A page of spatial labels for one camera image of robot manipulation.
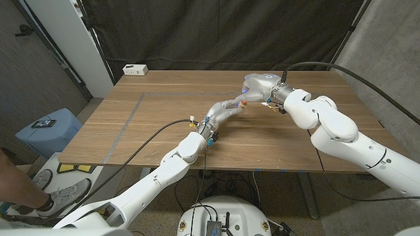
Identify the grey sneaker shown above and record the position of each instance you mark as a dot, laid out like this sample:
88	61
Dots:
42	179
70	193

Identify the white pillar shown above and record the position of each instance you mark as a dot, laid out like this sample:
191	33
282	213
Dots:
72	39

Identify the black backdrop stand pole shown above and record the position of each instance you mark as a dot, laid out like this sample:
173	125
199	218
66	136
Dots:
95	42
351	29

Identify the person's bare leg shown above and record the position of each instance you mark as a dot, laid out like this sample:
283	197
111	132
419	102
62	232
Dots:
16	190

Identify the white power strip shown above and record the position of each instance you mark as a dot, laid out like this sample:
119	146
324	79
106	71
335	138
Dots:
135	69

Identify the white table leg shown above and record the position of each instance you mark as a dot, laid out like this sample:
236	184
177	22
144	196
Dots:
146	172

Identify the black wall rail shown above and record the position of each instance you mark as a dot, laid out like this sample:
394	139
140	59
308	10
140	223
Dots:
49	46

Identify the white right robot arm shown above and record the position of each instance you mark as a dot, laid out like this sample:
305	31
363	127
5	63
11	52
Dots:
354	131

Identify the wooden block with holes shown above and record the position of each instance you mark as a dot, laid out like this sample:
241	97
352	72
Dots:
240	105

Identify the black phone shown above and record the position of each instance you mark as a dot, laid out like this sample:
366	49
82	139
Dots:
43	124

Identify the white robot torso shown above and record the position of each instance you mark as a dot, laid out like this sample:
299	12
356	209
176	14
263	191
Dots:
226	209

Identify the black backdrop curtain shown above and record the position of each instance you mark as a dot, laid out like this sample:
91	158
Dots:
223	32

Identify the grey table leg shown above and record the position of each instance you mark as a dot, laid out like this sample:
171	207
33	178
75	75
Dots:
308	196

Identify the black desk control panel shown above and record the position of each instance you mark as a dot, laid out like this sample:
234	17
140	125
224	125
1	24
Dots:
365	177

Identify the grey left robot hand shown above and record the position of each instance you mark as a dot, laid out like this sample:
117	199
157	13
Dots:
218	113

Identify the blue stool with phone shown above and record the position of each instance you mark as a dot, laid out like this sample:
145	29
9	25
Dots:
49	137

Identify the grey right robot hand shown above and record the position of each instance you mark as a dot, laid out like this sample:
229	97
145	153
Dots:
262	86

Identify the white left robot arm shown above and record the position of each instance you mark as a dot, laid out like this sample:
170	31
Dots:
154	183

